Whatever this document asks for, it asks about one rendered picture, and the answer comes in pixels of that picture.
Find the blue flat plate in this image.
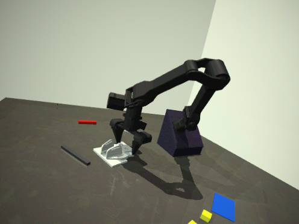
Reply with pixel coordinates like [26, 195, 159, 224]
[211, 193, 235, 222]

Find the dark grey rectangular bar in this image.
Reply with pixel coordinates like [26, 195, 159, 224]
[61, 145, 90, 165]

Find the small yellow block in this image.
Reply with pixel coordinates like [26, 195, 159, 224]
[200, 210, 212, 222]

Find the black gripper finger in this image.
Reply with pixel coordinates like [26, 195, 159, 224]
[131, 140, 142, 155]
[111, 127, 124, 144]

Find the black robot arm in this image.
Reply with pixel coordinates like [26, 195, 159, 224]
[107, 58, 230, 134]

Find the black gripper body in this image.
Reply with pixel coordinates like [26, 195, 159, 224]
[110, 112, 152, 144]

